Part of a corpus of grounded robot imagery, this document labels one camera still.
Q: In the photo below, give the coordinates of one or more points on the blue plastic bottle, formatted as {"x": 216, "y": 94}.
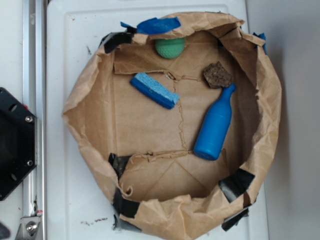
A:
{"x": 213, "y": 131}

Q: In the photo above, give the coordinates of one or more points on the brown paper bag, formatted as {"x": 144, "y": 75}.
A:
{"x": 131, "y": 143}

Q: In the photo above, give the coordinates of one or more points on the blue sponge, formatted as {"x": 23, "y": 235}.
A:
{"x": 154, "y": 90}

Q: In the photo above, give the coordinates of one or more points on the grey brown rock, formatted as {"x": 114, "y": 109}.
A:
{"x": 217, "y": 76}

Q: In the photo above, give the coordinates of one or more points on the green dimpled ball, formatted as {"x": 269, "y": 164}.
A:
{"x": 170, "y": 48}

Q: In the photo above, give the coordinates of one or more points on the black tape top left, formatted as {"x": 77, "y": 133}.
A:
{"x": 111, "y": 41}

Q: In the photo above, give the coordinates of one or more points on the black tape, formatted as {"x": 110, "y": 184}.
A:
{"x": 236, "y": 184}
{"x": 126, "y": 208}
{"x": 111, "y": 41}

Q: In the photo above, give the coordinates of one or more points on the black tape bottom left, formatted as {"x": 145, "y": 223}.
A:
{"x": 126, "y": 208}

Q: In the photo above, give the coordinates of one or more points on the blue tape piece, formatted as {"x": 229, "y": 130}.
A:
{"x": 158, "y": 25}

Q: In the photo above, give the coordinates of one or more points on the black tape bottom right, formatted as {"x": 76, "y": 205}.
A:
{"x": 236, "y": 184}

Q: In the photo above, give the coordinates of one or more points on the white plastic tray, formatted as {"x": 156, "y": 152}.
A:
{"x": 76, "y": 208}

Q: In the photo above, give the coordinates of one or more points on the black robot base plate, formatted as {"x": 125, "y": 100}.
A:
{"x": 17, "y": 143}

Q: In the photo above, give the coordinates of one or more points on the aluminium frame rail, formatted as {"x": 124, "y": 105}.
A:
{"x": 34, "y": 55}

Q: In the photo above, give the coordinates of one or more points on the metal corner bracket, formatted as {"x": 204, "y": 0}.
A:
{"x": 30, "y": 228}

